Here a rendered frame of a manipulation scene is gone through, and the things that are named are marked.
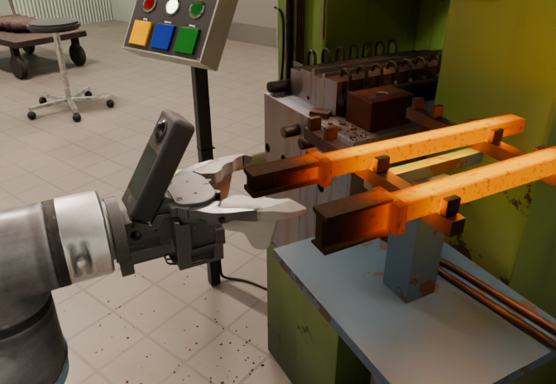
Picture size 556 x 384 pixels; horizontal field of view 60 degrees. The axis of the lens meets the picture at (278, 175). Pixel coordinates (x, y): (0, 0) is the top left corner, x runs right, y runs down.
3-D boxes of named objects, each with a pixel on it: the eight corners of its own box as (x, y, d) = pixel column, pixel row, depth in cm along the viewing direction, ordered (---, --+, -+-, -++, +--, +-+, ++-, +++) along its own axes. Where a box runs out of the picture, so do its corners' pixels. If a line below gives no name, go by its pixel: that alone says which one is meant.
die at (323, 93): (335, 115, 110) (337, 79, 106) (289, 92, 126) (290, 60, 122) (464, 88, 128) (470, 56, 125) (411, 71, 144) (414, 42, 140)
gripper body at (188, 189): (208, 225, 62) (111, 250, 57) (203, 165, 58) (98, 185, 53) (230, 258, 56) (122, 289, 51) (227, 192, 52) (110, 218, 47)
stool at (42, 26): (83, 93, 428) (69, 12, 397) (123, 109, 389) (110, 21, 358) (11, 110, 388) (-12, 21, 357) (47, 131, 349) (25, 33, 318)
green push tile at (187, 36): (191, 54, 137) (199, 28, 137) (172, 50, 141) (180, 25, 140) (195, 56, 138) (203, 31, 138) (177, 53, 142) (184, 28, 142)
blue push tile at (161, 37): (167, 49, 142) (174, 25, 142) (149, 46, 146) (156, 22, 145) (171, 52, 143) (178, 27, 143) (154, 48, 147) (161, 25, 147)
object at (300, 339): (330, 439, 138) (340, 314, 116) (266, 349, 167) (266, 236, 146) (467, 362, 162) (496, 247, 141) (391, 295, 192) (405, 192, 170)
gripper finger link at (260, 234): (305, 244, 55) (226, 236, 56) (306, 199, 52) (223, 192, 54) (301, 261, 52) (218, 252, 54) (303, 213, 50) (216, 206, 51)
